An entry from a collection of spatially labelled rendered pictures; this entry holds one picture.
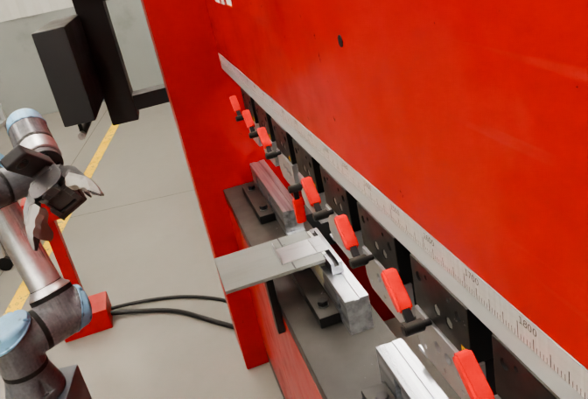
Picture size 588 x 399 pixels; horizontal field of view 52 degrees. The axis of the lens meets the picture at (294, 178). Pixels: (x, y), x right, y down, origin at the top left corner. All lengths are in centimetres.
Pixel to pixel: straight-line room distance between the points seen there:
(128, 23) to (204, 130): 633
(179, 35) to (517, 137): 182
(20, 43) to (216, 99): 678
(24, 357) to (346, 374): 82
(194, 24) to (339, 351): 131
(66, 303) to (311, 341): 67
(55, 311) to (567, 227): 143
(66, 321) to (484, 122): 137
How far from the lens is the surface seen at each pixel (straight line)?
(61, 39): 240
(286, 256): 159
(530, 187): 55
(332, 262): 153
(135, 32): 861
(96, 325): 347
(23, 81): 906
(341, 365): 142
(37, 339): 173
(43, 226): 120
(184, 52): 227
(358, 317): 147
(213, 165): 238
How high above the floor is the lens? 179
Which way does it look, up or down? 23 degrees down
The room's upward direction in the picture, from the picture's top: 12 degrees counter-clockwise
